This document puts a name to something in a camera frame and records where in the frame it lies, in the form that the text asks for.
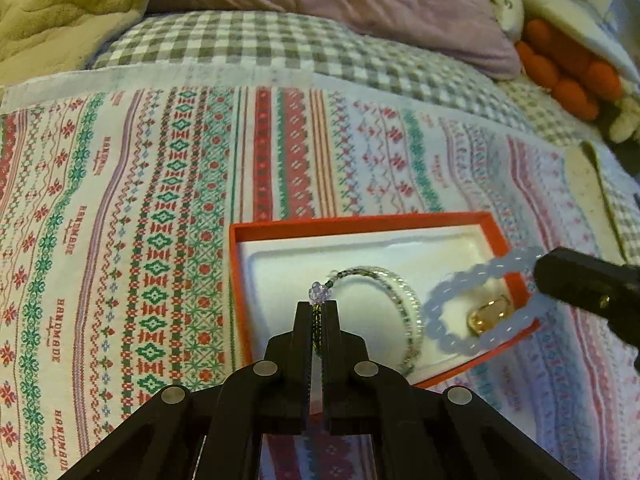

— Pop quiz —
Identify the beige fabric strip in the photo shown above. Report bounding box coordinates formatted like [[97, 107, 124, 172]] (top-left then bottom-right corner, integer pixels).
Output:
[[564, 141, 630, 264]]

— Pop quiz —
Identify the green quilted blanket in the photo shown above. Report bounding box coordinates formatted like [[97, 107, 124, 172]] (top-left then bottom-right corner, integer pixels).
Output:
[[0, 0, 172, 87]]

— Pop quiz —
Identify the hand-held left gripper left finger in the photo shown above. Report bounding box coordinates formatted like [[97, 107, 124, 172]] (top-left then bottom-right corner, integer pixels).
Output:
[[59, 301, 316, 480]]

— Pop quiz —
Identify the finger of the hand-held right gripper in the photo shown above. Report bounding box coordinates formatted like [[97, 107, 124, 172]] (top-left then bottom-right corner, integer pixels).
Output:
[[532, 247, 640, 351]]

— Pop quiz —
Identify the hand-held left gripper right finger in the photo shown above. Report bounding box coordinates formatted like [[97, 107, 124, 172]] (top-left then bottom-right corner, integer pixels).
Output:
[[321, 301, 583, 480]]

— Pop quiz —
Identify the pale blue beaded bracelet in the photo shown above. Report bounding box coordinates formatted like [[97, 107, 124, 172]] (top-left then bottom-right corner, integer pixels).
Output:
[[422, 246, 551, 361]]

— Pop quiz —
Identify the silver green beaded bracelet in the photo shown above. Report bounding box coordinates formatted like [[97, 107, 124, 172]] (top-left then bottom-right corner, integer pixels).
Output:
[[306, 266, 426, 376]]

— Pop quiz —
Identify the orange plush toy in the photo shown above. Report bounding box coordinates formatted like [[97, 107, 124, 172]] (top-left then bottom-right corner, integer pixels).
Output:
[[515, 17, 623, 121]]

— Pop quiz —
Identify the gold ring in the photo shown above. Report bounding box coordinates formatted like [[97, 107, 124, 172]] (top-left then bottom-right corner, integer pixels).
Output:
[[466, 294, 513, 335]]

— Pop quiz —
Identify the cream plush piece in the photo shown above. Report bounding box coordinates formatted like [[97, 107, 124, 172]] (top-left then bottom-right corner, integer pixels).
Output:
[[607, 96, 640, 144]]

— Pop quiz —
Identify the patterned stitched cloth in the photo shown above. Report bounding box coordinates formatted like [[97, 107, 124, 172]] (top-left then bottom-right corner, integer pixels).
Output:
[[0, 77, 640, 480]]

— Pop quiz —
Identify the orange jewelry box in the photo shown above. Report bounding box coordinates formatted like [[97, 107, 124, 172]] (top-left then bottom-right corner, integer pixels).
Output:
[[229, 211, 543, 391]]

